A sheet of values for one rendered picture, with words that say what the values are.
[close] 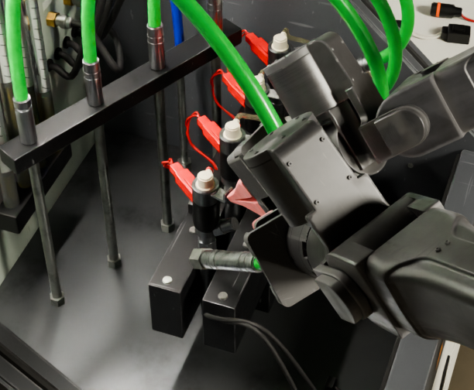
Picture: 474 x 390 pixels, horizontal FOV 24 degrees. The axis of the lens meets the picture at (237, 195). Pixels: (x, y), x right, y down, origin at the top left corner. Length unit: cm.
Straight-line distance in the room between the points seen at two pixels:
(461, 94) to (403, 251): 29
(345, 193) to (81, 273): 74
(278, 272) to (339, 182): 14
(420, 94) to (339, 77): 8
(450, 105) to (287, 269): 19
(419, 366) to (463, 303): 62
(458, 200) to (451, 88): 46
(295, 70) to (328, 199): 24
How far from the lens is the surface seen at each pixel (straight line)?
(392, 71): 118
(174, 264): 123
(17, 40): 112
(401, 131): 92
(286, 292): 86
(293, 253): 84
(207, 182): 113
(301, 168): 73
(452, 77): 92
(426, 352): 121
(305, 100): 96
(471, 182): 139
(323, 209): 73
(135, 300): 140
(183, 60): 130
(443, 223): 66
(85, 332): 137
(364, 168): 97
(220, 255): 103
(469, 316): 59
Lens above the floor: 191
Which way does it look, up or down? 46 degrees down
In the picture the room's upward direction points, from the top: straight up
